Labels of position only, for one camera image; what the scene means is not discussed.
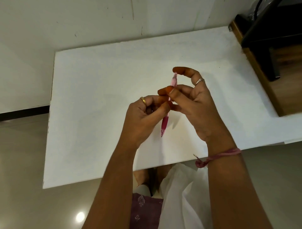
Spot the person's right hand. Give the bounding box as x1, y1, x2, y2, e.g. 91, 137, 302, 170
158, 67, 238, 156

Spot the pink translucent pen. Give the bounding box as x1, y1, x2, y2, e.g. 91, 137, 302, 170
161, 72, 178, 138

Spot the person's right forearm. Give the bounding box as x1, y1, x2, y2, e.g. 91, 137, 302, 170
206, 148, 274, 229

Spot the white sheer scarf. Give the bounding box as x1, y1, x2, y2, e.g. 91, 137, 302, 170
158, 163, 213, 229

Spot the person's left hand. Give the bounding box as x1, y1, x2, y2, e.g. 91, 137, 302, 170
120, 95, 171, 149

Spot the brown wooden cabinet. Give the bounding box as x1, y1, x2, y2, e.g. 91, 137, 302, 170
229, 20, 302, 117

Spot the person's left forearm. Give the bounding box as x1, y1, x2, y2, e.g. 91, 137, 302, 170
81, 142, 142, 229

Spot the pink thread wristband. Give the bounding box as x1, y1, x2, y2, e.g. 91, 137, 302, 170
193, 148, 242, 168

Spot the black skirting board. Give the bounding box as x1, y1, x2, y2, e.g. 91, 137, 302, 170
0, 105, 50, 122

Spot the purple printed garment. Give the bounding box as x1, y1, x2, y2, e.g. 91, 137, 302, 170
129, 192, 164, 229

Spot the black stand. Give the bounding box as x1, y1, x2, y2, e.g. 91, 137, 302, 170
235, 0, 302, 82

